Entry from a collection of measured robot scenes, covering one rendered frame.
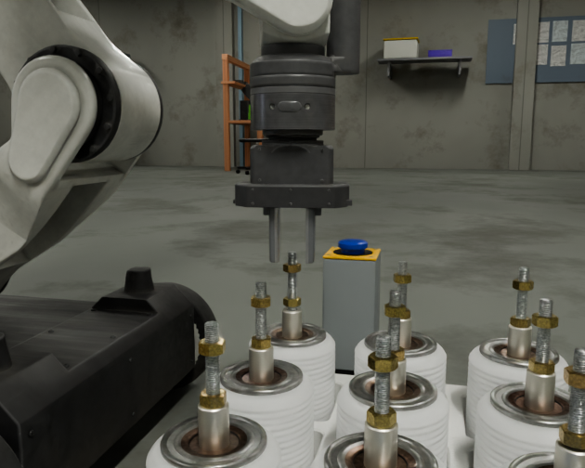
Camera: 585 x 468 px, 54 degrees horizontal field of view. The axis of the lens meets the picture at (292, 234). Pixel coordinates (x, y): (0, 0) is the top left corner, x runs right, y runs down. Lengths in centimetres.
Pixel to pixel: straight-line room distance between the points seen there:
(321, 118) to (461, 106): 919
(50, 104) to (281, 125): 30
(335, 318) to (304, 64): 35
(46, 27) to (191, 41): 991
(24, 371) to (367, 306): 42
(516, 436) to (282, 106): 35
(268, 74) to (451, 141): 919
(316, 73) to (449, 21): 933
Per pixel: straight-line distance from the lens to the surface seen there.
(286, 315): 63
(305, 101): 57
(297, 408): 52
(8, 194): 81
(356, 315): 77
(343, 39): 61
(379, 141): 977
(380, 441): 40
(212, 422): 42
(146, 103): 80
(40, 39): 81
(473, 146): 975
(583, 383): 39
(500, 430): 50
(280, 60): 58
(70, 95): 73
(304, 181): 59
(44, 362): 75
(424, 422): 49
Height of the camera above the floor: 47
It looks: 9 degrees down
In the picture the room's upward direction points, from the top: straight up
